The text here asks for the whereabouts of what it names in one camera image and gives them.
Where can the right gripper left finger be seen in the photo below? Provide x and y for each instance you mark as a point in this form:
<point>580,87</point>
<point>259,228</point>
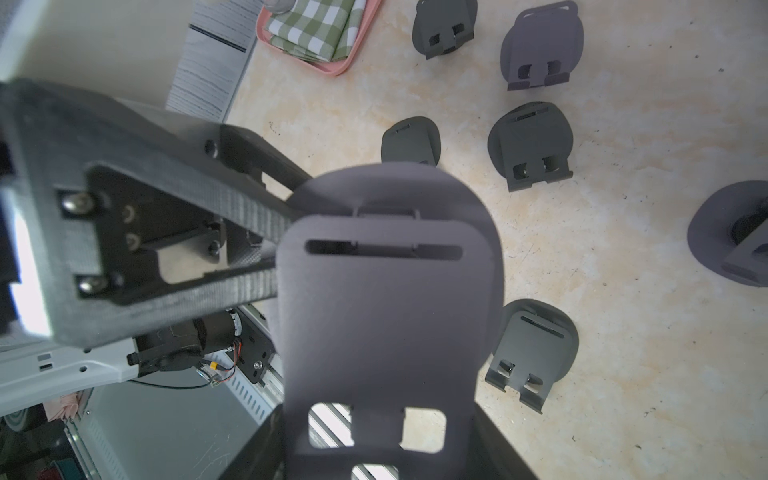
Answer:
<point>262,456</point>

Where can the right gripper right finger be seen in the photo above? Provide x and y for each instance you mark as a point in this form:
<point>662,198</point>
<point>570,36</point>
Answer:
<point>490,456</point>

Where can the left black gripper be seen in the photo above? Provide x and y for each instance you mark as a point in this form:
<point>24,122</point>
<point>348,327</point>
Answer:
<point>112,226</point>

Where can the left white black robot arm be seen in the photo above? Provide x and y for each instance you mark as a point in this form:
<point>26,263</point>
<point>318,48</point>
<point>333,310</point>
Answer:
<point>35,370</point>

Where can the pink plastic tray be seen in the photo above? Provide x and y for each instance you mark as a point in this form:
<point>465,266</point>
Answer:
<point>330,69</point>

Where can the green checkered cloth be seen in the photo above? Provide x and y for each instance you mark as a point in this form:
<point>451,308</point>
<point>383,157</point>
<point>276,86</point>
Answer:
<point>322,31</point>

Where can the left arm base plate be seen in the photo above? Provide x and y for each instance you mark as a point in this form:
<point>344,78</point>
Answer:
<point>257,350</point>

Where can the aluminium rail frame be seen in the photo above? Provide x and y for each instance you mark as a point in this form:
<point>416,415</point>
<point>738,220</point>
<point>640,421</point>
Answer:
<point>170,425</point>

